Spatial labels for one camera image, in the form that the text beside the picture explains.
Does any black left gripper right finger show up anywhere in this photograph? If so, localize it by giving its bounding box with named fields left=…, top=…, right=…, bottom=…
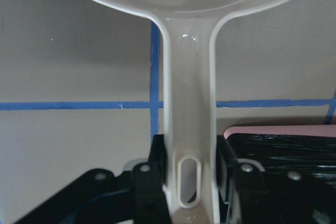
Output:
left=216, top=136, right=335, bottom=223

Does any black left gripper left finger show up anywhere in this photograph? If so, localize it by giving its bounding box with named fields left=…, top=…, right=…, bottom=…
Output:
left=18, top=134, right=171, bottom=223

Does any white plastic dustpan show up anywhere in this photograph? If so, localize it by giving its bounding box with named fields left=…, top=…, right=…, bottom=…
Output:
left=92, top=0, right=289, bottom=223

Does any pink bin with black bag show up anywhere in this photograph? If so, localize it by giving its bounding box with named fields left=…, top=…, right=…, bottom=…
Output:
left=224, top=125, right=335, bottom=186

